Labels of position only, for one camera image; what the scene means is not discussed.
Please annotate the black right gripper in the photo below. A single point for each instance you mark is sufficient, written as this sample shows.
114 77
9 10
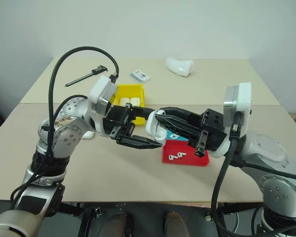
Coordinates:
212 133

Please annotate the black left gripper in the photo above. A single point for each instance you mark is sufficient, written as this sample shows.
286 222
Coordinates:
118 118

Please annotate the white earbud case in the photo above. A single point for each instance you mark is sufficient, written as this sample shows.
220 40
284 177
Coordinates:
151 126
124 101
135 100
88 135

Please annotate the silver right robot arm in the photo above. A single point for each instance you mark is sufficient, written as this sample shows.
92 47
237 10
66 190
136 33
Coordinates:
271 158

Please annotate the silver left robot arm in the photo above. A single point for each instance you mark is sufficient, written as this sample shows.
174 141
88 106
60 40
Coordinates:
64 138

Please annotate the closed white earbud case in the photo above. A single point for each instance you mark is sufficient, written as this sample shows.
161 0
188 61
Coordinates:
135 100
88 135
124 101

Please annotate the yellow plastic bin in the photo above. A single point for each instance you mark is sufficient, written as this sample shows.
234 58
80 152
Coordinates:
128 90

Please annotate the blue plastic tray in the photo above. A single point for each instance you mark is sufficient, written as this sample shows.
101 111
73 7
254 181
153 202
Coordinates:
182 138

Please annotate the white earbud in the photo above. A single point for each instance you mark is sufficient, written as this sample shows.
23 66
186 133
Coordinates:
172 157
181 154

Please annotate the red plastic tray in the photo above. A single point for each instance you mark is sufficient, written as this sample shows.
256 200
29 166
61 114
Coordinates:
187 159

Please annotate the small printed card box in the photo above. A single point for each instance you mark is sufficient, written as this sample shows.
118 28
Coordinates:
141 76

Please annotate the crumpled white plastic bag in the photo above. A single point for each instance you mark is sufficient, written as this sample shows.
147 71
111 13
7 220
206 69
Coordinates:
180 65

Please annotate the black digital caliper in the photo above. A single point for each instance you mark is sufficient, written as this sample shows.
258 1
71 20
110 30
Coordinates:
88 75

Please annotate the dark brown rounded shape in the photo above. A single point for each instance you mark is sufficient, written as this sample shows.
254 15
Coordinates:
174 222

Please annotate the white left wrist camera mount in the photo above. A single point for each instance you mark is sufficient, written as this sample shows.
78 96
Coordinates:
101 91

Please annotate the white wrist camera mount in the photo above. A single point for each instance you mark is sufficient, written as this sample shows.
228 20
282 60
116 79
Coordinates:
244 98
101 91

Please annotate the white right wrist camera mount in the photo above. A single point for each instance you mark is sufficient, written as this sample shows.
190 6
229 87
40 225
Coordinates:
244 98

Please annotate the black table frame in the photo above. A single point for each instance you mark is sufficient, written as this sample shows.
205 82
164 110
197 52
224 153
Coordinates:
162 206

